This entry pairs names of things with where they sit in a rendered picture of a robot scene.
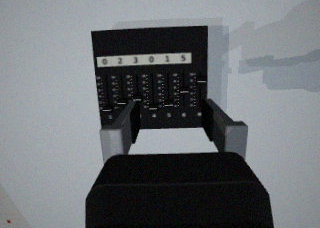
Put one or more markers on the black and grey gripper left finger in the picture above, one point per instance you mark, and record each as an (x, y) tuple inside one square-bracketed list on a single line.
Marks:
[(117, 138)]

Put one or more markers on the black lighting desk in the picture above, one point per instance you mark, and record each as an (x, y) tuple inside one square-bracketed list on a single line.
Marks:
[(164, 68)]

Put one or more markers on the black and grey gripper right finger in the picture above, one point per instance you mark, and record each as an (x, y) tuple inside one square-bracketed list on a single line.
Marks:
[(227, 135)]

